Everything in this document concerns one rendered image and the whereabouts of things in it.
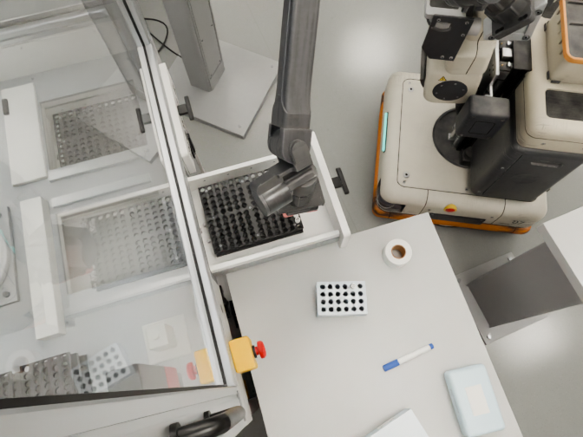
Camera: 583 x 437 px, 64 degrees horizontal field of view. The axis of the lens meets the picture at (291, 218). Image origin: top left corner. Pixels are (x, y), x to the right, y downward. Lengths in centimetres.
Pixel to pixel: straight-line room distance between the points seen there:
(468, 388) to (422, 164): 99
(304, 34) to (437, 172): 121
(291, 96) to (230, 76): 158
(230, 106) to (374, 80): 73
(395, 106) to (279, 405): 133
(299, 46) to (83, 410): 68
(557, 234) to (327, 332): 68
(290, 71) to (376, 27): 185
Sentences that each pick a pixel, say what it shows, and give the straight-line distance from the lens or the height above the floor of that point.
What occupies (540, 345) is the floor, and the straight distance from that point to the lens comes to 223.
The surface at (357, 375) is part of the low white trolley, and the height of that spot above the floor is 76.
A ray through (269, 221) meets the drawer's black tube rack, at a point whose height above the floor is 90.
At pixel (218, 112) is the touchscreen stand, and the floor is 4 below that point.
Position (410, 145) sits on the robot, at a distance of 198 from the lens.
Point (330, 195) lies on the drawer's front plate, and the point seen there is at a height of 93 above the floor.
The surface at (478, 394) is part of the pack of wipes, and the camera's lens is 125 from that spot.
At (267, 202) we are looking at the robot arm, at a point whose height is 117.
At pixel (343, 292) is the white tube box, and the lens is 120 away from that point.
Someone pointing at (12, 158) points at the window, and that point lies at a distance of 34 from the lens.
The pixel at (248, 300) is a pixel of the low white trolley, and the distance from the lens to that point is 123.
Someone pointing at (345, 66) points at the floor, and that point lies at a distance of 249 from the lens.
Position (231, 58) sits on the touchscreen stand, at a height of 4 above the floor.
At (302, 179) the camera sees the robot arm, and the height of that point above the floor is 117.
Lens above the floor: 197
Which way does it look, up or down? 71 degrees down
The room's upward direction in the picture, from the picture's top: straight up
